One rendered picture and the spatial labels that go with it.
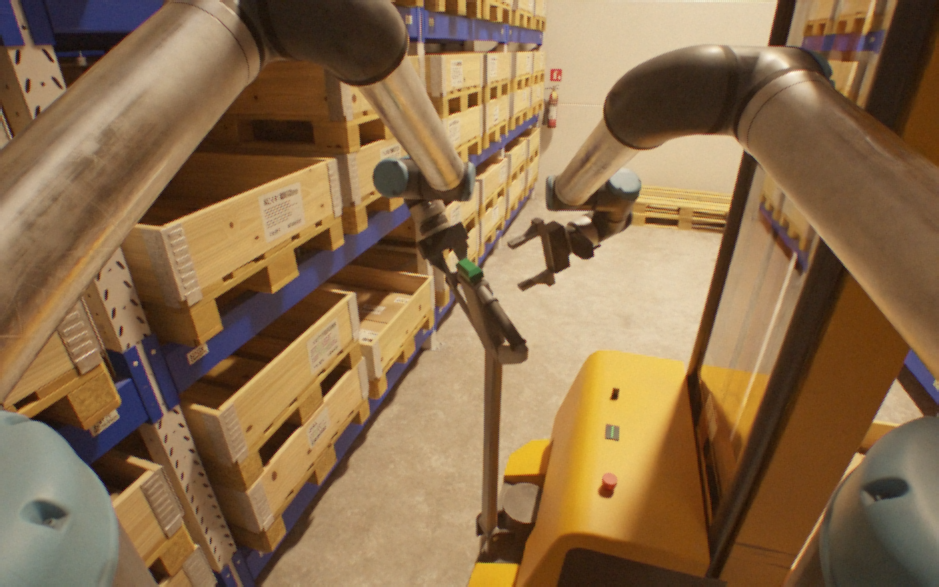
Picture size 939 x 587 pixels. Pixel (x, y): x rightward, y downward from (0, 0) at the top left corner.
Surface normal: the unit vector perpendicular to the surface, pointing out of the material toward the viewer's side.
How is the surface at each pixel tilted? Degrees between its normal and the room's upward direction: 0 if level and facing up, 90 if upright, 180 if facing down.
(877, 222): 68
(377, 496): 0
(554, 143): 90
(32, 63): 90
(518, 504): 0
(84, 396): 90
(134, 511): 90
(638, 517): 0
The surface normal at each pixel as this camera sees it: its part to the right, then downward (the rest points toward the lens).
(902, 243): -0.91, -0.26
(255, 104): -0.30, 0.44
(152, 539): 0.95, 0.14
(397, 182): -0.31, 0.19
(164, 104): 0.86, -0.12
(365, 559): 0.00, -0.88
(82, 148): 0.64, -0.31
